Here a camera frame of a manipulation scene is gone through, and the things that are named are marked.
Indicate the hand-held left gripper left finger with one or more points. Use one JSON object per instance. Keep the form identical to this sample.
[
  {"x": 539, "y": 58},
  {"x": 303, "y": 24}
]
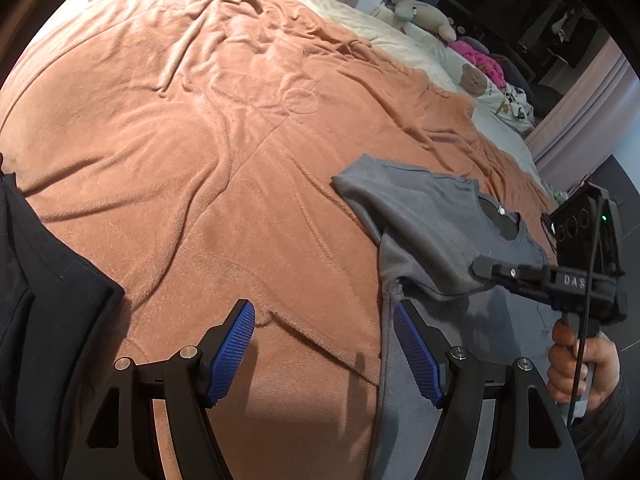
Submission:
[{"x": 232, "y": 355}]

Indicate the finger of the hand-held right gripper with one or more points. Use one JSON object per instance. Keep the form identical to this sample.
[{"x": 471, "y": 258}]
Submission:
[{"x": 515, "y": 274}]

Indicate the bear print pillow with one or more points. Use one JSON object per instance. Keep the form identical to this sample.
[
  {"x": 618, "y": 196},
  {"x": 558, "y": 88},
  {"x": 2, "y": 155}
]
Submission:
[{"x": 472, "y": 80}]

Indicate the person's right hand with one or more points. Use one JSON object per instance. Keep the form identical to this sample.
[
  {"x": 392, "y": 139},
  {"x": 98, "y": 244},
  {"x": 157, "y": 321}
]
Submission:
[{"x": 605, "y": 365}]

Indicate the cream plush toy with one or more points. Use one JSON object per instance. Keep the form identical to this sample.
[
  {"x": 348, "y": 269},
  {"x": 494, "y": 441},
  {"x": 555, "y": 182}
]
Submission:
[{"x": 385, "y": 14}]

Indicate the person's black jacket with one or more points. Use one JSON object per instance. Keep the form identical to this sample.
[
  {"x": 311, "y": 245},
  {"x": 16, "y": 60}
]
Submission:
[{"x": 40, "y": 310}]

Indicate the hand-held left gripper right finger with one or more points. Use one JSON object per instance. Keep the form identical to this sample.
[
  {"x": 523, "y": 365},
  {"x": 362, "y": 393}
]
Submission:
[{"x": 417, "y": 355}]

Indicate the orange fleece blanket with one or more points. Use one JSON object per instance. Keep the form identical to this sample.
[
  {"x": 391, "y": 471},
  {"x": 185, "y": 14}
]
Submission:
[{"x": 175, "y": 160}]

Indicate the white plush toy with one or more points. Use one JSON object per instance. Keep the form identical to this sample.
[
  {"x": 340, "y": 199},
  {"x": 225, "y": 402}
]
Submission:
[{"x": 420, "y": 17}]

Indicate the person's right forearm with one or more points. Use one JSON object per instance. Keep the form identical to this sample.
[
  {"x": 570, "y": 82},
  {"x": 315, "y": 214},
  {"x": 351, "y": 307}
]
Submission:
[{"x": 610, "y": 425}]

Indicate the open dark wardrobe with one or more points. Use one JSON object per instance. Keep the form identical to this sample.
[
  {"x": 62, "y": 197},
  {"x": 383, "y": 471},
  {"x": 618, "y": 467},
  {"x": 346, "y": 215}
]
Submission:
[{"x": 525, "y": 20}]

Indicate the grey t-shirt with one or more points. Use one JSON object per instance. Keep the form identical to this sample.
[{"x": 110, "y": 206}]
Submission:
[{"x": 425, "y": 220}]

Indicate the pink cloth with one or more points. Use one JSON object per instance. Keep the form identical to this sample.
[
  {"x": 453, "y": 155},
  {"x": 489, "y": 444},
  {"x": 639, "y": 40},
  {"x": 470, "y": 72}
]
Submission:
[{"x": 480, "y": 62}]

